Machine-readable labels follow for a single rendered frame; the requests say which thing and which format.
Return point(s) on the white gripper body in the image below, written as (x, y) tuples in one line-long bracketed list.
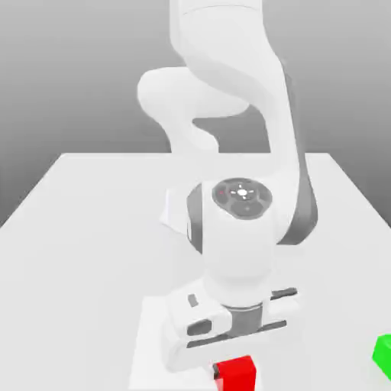
[(244, 343)]

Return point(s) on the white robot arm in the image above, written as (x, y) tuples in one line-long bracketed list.
[(238, 244)]

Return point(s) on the small red cube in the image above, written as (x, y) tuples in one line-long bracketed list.
[(236, 374)]

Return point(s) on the small green cube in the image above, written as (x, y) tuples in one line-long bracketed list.
[(383, 354)]

